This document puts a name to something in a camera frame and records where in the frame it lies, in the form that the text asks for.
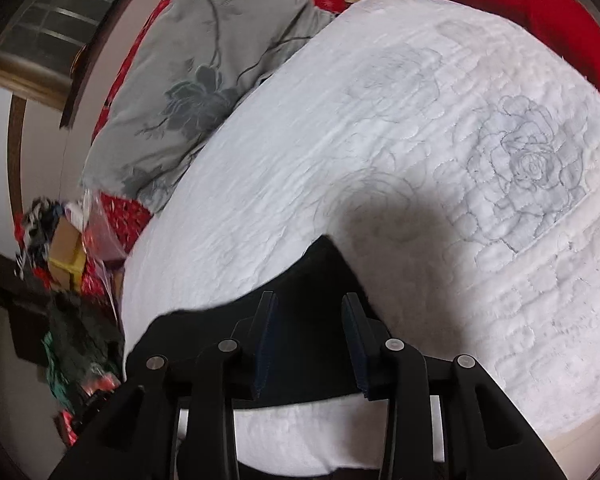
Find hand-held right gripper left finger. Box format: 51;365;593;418
47;290;281;480

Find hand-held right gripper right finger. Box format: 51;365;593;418
341;291;568;480

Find black pants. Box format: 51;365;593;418
122;234;396;411

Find red patterned package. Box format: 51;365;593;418
80;255;115;302

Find dark green clothes pile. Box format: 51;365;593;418
42;290;126;411

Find red printed bed sheet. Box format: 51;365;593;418
92;0;366;261

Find clear plastic bag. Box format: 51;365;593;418
82;187;126;267

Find white quilted bed blanket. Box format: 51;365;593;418
120;0;600;476

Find cardboard box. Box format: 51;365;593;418
47;220;88;275

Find dark wooden cabinet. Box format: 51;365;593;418
0;245;56;361

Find multicoloured cloth heap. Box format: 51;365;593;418
12;197;68;281

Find grey floral quilt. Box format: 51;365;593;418
82;0;338;211

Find window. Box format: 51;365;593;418
0;0;146;86

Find brown wooden door frame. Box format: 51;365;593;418
7;92;29;221

